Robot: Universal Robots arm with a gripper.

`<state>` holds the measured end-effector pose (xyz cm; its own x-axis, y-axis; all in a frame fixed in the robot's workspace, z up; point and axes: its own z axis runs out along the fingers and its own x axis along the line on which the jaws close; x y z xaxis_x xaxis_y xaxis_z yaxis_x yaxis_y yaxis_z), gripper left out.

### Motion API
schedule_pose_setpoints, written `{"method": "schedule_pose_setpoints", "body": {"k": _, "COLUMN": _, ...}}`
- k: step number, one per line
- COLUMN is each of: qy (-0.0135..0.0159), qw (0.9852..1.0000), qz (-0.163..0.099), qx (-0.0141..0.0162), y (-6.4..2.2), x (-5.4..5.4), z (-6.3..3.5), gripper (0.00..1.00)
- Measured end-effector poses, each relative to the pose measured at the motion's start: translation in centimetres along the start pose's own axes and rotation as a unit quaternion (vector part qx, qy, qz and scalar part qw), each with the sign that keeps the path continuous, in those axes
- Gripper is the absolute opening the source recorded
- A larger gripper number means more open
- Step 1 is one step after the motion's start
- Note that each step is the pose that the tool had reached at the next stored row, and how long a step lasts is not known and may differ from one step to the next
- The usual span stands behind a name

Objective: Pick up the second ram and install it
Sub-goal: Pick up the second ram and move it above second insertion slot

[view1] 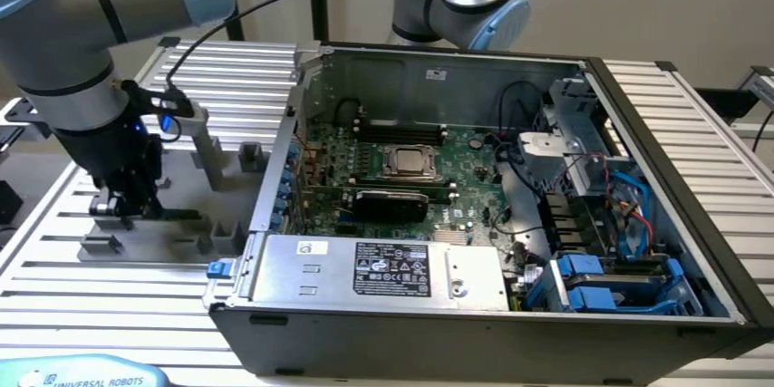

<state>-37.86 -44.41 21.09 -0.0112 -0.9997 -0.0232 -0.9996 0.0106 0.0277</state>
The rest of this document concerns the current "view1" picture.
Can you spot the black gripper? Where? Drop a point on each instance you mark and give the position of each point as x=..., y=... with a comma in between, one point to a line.
x=115, y=156

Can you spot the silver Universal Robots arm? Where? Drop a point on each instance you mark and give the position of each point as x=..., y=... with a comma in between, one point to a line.
x=60, y=20

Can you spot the installed black RAM stick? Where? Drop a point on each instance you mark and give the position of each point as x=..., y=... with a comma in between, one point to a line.
x=399, y=186

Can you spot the black RAM slot bank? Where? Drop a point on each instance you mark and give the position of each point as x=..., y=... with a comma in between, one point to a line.
x=442, y=184
x=402, y=132

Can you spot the gray parts rack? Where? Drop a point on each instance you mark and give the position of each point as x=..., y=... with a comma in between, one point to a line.
x=182, y=178

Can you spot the black equipment box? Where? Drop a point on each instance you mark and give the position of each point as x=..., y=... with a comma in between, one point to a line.
x=8, y=201

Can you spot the blue case latch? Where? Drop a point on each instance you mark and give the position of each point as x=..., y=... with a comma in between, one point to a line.
x=219, y=269

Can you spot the silver power supply unit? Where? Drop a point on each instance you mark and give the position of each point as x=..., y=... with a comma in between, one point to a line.
x=302, y=278

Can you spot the black graphics card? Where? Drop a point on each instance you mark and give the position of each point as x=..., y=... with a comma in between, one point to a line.
x=390, y=206

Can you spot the blue Universal Robots joint cap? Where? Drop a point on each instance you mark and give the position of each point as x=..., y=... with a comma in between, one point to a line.
x=79, y=371

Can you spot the silver CPU in socket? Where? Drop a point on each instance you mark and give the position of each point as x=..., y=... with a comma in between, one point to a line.
x=409, y=160

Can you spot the silver chipset heat sink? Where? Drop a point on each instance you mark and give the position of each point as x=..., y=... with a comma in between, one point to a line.
x=450, y=236

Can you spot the green motherboard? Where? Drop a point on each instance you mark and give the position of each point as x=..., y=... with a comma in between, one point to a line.
x=471, y=169

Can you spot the black open PC case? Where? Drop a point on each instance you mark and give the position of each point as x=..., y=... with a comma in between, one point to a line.
x=459, y=341

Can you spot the silver drive cage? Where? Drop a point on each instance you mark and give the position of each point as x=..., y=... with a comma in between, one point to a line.
x=565, y=156

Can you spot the blue disk bay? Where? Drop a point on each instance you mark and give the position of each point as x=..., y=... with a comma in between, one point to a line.
x=583, y=278

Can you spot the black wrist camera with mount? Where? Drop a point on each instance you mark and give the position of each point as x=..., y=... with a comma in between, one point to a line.
x=182, y=108

